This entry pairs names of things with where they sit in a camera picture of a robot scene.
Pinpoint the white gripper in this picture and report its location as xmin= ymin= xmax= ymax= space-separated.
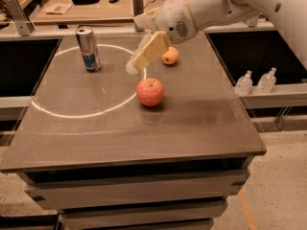
xmin=126 ymin=0 xmax=258 ymax=75

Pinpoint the silver blue redbull can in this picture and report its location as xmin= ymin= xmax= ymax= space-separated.
xmin=76 ymin=27 xmax=102 ymax=72

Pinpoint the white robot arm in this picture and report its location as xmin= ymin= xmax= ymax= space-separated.
xmin=126 ymin=0 xmax=307 ymax=75

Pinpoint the orange fruit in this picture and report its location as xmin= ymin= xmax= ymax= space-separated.
xmin=161 ymin=47 xmax=179 ymax=65

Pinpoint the small black remote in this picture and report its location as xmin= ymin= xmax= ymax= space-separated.
xmin=108 ymin=0 xmax=119 ymax=4

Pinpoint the red apple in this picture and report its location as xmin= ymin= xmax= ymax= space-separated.
xmin=136 ymin=78 xmax=165 ymax=107

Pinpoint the black object on back table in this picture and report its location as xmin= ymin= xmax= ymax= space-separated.
xmin=72 ymin=0 xmax=100 ymax=5

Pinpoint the paper sheet on back table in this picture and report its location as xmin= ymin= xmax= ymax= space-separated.
xmin=44 ymin=3 xmax=72 ymax=14

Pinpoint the clear plastic bottle left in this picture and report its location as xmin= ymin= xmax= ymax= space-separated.
xmin=235 ymin=70 xmax=252 ymax=96

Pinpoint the clear plastic bottle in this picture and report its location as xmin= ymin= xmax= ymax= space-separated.
xmin=257 ymin=67 xmax=276 ymax=93
xmin=235 ymin=70 xmax=252 ymax=96

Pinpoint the clear plastic bottle right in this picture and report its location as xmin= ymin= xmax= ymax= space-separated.
xmin=257 ymin=67 xmax=276 ymax=93

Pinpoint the grey drawer cabinet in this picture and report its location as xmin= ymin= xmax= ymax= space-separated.
xmin=17 ymin=155 xmax=255 ymax=230

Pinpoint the middle metal bracket post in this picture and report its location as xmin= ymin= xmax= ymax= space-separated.
xmin=132 ymin=0 xmax=144 ymax=16

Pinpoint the metal bracket post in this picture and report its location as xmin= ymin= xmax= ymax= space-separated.
xmin=132 ymin=0 xmax=144 ymax=16
xmin=4 ymin=0 xmax=35 ymax=36
xmin=247 ymin=15 xmax=259 ymax=28

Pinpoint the right metal bracket post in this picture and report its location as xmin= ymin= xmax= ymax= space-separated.
xmin=247 ymin=15 xmax=259 ymax=28

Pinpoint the left metal bracket post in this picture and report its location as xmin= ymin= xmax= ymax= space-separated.
xmin=4 ymin=0 xmax=35 ymax=36

